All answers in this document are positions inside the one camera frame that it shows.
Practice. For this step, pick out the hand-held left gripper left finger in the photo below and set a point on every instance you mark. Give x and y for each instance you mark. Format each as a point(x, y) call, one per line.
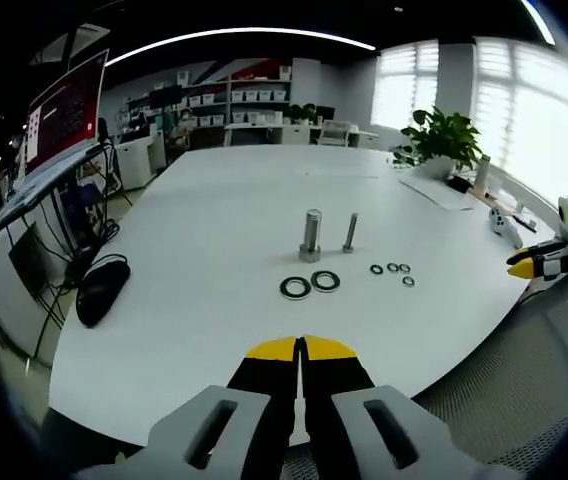
point(224, 430)

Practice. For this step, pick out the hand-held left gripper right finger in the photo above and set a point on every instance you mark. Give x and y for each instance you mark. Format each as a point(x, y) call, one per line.
point(364, 430)

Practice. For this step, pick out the small metal washer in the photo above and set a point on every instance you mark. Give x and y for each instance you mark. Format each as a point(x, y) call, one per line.
point(372, 269)
point(401, 268)
point(388, 267)
point(405, 281)

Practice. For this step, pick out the large metal washer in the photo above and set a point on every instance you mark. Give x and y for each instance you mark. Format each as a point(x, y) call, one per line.
point(284, 288)
point(315, 281)

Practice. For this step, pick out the small threaded stud bolt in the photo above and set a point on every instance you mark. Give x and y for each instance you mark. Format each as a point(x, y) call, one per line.
point(350, 232)

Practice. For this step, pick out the large threaded stud bolt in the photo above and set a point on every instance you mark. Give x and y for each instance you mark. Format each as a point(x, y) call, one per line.
point(311, 235)

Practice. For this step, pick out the white game controller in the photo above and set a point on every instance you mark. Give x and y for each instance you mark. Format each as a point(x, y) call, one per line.
point(504, 225)

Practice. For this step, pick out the white bottle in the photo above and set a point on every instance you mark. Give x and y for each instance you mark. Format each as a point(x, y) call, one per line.
point(482, 172)

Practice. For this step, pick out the small black box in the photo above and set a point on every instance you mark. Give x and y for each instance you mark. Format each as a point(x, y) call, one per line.
point(459, 184)

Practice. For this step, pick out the grey mesh chair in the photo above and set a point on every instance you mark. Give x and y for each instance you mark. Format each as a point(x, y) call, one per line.
point(524, 380)

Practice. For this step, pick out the green potted plant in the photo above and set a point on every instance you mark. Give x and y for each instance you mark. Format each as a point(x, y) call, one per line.
point(444, 137)

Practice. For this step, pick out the black computer mouse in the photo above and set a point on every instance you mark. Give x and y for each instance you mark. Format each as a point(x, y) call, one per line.
point(100, 292)

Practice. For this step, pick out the white office chair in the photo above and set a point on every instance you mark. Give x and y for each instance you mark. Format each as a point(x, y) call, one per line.
point(335, 132)

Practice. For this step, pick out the shelf with white bins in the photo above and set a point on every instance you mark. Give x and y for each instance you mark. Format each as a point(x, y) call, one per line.
point(244, 100)

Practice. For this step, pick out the computer monitor red screen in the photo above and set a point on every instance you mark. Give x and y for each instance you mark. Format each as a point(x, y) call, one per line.
point(64, 110)

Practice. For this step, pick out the curved ceiling light strip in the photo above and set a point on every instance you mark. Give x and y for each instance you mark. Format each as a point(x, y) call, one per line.
point(224, 37)

